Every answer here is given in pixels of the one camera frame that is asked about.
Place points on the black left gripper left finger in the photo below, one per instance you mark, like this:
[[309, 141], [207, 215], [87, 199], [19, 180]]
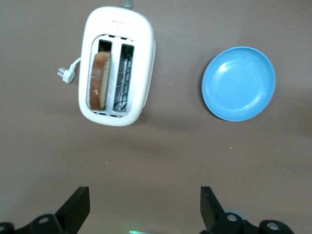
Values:
[[73, 209]]

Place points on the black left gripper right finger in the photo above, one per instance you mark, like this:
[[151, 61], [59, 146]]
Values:
[[212, 212]]

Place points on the brown bread slice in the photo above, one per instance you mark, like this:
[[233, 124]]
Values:
[[98, 83]]

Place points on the blue plate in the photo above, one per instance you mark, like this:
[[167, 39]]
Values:
[[239, 84]]

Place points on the white power plug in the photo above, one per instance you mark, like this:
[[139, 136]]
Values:
[[67, 74]]

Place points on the white two-slot toaster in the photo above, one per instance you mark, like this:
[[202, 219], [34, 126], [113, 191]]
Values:
[[141, 61]]

